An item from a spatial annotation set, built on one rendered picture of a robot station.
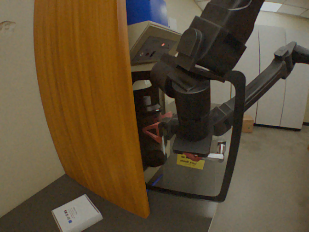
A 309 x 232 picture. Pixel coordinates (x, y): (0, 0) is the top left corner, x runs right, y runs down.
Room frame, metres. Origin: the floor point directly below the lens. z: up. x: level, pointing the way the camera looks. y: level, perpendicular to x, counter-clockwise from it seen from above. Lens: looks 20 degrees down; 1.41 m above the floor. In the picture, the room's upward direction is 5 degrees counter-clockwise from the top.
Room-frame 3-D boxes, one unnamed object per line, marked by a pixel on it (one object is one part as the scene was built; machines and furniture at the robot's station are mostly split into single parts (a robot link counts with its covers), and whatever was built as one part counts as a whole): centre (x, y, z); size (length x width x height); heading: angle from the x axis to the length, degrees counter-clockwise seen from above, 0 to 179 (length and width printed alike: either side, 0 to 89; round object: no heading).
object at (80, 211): (0.29, 0.30, 0.96); 0.16 x 0.12 x 0.04; 134
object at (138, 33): (0.53, -0.04, 1.46); 0.32 x 0.12 x 0.10; 150
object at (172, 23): (0.60, -0.07, 1.54); 0.05 x 0.05 x 0.06; 52
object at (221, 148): (0.30, -0.12, 1.20); 0.10 x 0.05 x 0.03; 66
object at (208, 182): (0.36, -0.06, 1.19); 0.30 x 0.01 x 0.40; 66
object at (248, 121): (2.66, -1.82, 0.14); 0.41 x 0.33 x 0.29; 66
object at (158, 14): (0.46, 0.01, 1.56); 0.10 x 0.10 x 0.09; 60
